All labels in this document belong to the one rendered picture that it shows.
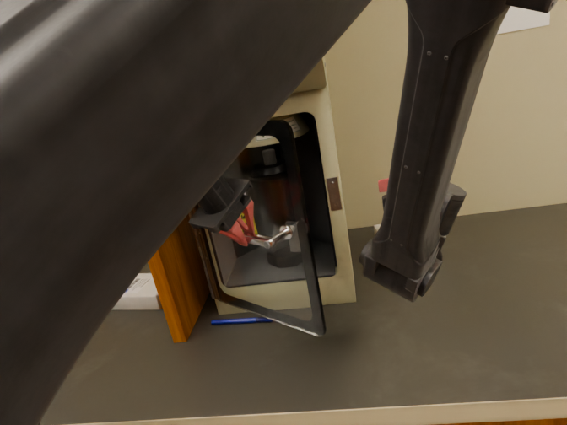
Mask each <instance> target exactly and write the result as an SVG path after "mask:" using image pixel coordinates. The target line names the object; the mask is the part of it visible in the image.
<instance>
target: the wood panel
mask: <svg viewBox="0 0 567 425"><path fill-rule="evenodd" d="M189 220H190V217H189V213H188V215H187V216H186V217H185V218H184V219H183V221H182V222H181V223H180V224H179V225H178V227H177V228H176V229H175V230H174V231H173V233H172V234H171V235H170V236H169V238H168V239H167V240H166V241H165V242H164V243H163V244H162V245H161V247H160V248H159V249H158V250H157V252H156V253H155V254H154V255H153V257H152V258H151V259H150V260H149V262H148V266H149V269H150V271H151V274H152V277H153V280H154V284H155V287H156V289H157V292H158V295H159V300H160V303H161V305H162V308H163V311H164V313H165V318H166V320H167V323H168V326H169V328H170V333H171V336H172V339H173V342H174V343H176V342H187V340H188V338H189V336H190V334H191V332H192V329H193V327H194V325H195V323H196V321H197V318H198V316H199V315H200V313H201V310H202V308H203V306H204V304H205V302H206V300H207V297H208V295H209V293H210V290H209V287H208V281H207V278H206V275H205V271H204V269H203V263H202V260H201V256H200V254H199V250H198V247H197V242H196V238H195V235H194V232H193V228H192V226H191V225H190V224H189Z"/></svg>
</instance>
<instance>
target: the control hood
mask: <svg viewBox="0 0 567 425"><path fill-rule="evenodd" d="M326 86H327V80H326V73H325V67H324V60H323V58H322V59H321V60H320V61H319V62H318V63H317V64H316V66H315V67H314V68H313V69H312V70H311V72H310V73H309V74H308V75H307V76H306V78H305V79H304V80H303V81H302V82H301V84H300V85H299V86H298V87H297V88H296V90H295V91H294V92H293V93H299V92H304V91H309V90H314V89H323V88H325V87H326ZM293 93H292V94H293Z"/></svg>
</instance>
